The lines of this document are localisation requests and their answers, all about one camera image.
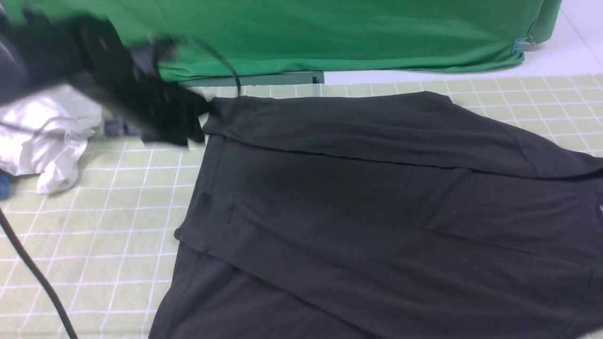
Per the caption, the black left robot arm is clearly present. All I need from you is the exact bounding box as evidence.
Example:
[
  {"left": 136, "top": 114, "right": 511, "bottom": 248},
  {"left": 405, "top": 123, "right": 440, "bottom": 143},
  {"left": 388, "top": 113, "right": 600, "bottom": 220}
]
[{"left": 1, "top": 12, "right": 211, "bottom": 147}]

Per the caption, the white crumpled cloth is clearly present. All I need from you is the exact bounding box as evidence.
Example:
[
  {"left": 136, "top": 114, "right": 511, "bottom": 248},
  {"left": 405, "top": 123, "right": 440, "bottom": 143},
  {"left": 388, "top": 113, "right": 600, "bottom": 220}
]
[{"left": 0, "top": 85, "right": 103, "bottom": 195}]

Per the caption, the gray-green metal bar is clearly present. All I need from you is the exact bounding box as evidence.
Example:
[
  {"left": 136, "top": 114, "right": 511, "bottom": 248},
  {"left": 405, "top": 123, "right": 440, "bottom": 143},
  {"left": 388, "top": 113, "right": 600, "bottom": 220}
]
[{"left": 179, "top": 71, "right": 325, "bottom": 88}]

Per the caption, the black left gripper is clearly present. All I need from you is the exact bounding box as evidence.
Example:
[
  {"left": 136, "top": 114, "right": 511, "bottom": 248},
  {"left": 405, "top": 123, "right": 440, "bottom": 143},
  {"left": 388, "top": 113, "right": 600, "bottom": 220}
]
[{"left": 78, "top": 19, "right": 210, "bottom": 146}]

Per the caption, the dark gray long-sleeve top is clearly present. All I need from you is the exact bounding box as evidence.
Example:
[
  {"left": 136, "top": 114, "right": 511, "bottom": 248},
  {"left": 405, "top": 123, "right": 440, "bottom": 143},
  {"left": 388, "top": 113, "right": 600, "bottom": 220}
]
[{"left": 149, "top": 92, "right": 603, "bottom": 339}]

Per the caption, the green backdrop cloth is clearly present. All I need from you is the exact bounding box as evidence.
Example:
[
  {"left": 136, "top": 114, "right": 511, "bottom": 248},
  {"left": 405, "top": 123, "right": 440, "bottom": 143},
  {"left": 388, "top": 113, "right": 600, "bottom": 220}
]
[{"left": 32, "top": 0, "right": 561, "bottom": 76}]

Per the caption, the green checkered table mat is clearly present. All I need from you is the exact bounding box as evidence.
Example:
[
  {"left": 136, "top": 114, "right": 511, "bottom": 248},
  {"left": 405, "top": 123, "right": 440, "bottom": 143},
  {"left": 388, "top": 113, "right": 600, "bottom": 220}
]
[{"left": 1, "top": 74, "right": 603, "bottom": 339}]

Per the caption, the black cable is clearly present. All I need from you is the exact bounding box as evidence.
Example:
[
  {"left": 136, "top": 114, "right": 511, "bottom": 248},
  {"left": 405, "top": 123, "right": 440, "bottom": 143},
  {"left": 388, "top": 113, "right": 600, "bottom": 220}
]
[{"left": 0, "top": 207, "right": 79, "bottom": 339}]

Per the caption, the blue object at edge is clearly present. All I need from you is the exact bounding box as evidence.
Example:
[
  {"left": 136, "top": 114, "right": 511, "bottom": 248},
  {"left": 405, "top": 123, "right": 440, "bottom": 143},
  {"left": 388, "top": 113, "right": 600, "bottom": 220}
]
[{"left": 0, "top": 172, "right": 11, "bottom": 201}]

